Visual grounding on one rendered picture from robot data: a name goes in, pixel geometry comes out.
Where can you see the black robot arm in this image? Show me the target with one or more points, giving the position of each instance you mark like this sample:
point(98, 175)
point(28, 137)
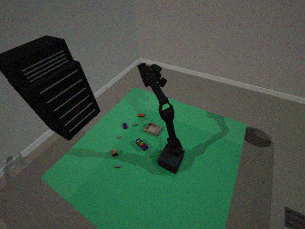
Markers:
point(149, 79)

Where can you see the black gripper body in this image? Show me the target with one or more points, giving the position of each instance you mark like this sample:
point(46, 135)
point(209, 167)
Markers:
point(162, 81)

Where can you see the tan rectangular tray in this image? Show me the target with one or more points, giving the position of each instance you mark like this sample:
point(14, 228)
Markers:
point(153, 129)

